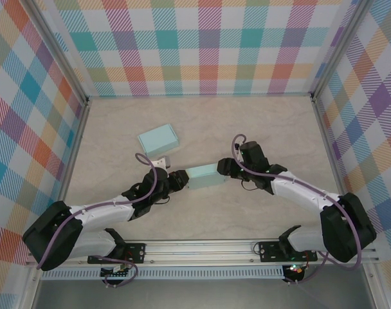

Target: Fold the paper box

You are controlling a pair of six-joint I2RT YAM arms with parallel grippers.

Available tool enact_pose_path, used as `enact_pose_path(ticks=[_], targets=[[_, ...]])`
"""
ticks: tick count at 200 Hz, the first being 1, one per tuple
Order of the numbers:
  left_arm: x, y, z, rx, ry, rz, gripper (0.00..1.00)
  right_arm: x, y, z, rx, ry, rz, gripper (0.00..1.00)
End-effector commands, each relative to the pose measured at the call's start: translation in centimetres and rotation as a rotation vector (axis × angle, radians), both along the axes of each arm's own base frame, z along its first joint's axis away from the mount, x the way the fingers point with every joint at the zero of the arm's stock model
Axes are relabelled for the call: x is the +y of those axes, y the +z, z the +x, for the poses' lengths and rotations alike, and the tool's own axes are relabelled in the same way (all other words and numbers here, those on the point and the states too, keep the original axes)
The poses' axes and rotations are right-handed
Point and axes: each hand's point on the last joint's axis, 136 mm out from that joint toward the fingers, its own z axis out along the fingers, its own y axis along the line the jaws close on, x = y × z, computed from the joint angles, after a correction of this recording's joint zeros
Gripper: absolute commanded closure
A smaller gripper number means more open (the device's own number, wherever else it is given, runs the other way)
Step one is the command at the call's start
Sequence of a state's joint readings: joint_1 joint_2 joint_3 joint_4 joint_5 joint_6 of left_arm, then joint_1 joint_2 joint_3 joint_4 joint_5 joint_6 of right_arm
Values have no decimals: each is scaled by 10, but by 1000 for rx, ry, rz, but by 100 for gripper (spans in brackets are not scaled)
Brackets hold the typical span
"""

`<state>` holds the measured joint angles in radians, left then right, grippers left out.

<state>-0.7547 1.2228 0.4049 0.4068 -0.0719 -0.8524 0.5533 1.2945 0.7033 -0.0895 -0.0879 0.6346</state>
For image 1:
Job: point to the light teal paper box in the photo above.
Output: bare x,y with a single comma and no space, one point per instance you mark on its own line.
157,141
203,177

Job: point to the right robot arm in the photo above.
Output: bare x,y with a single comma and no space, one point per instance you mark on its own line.
346,225

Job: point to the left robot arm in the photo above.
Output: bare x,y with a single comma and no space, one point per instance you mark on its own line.
99,212

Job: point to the small electronics board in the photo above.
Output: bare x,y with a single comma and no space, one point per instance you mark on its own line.
115,273
295,269

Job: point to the plaid patterned backdrop panel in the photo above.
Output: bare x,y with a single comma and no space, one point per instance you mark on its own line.
15,128
375,128
195,48

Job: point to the long aluminium mounting rail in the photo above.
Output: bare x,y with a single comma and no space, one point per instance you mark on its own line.
198,252

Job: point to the aluminium side floor rail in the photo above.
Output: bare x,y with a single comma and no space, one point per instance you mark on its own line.
71,161
325,138

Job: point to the thin aluminium floor rail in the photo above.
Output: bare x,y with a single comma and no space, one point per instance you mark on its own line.
198,96

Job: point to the grey metal base plate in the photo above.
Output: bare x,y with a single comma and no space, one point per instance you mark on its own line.
198,296

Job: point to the aluminium frame post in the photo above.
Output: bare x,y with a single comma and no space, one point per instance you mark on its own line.
58,48
340,48

